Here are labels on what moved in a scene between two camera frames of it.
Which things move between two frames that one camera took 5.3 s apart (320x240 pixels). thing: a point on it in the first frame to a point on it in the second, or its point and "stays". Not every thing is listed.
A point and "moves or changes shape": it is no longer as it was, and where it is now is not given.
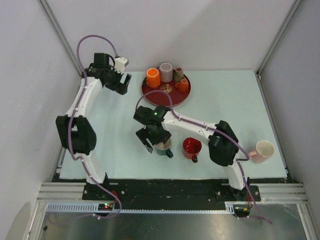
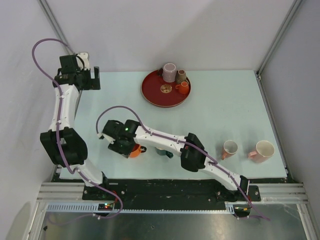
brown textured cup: (179, 74) moves or changes shape
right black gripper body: (158, 136) to (121, 147)
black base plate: (168, 191) stays
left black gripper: (120, 87) to (93, 84)
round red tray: (177, 96) stays
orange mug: (153, 77) to (136, 150)
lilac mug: (166, 72) moves or changes shape
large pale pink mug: (264, 150) stays
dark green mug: (163, 149) stays
